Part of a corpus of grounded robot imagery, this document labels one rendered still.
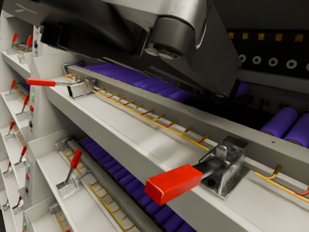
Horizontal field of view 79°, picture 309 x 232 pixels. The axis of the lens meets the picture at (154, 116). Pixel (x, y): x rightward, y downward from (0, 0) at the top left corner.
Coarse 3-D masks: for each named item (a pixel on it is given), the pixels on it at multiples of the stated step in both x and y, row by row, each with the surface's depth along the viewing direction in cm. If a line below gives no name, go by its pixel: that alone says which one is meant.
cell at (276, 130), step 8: (280, 112) 20; (288, 112) 19; (296, 112) 20; (272, 120) 18; (280, 120) 18; (288, 120) 19; (264, 128) 17; (272, 128) 17; (280, 128) 17; (288, 128) 18; (280, 136) 17
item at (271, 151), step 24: (72, 72) 41; (120, 96) 29; (144, 96) 24; (168, 120) 22; (192, 120) 19; (216, 120) 18; (264, 144) 15; (288, 144) 14; (288, 168) 14; (288, 192) 12
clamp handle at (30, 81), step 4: (28, 80) 26; (32, 80) 26; (36, 80) 27; (40, 80) 27; (44, 80) 28; (48, 80) 28; (52, 80) 29; (76, 80) 31; (28, 84) 26; (32, 84) 27; (36, 84) 27; (40, 84) 27; (44, 84) 28; (48, 84) 28; (52, 84) 28; (56, 84) 29; (60, 84) 29; (64, 84) 30; (68, 84) 30; (72, 84) 30
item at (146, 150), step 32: (64, 64) 42; (64, 96) 32; (96, 96) 32; (96, 128) 25; (128, 128) 22; (160, 128) 22; (128, 160) 21; (160, 160) 17; (192, 160) 17; (192, 192) 14; (256, 192) 14; (192, 224) 16; (224, 224) 13; (256, 224) 12; (288, 224) 11
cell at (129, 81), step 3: (144, 75) 34; (135, 78) 33; (138, 78) 33; (141, 78) 33; (144, 78) 34; (126, 81) 32; (129, 81) 32; (132, 81) 32; (135, 81) 32; (129, 84) 32
